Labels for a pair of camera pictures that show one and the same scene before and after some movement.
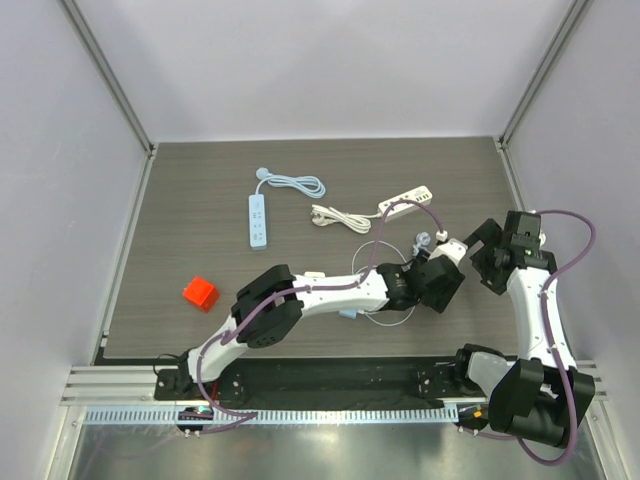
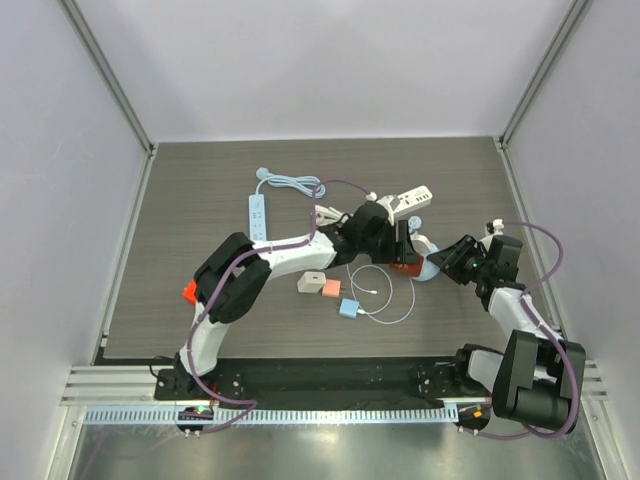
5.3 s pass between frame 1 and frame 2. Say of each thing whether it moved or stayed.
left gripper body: moved
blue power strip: stayed
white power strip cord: stayed
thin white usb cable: moved
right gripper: moved
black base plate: stayed
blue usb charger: stayed
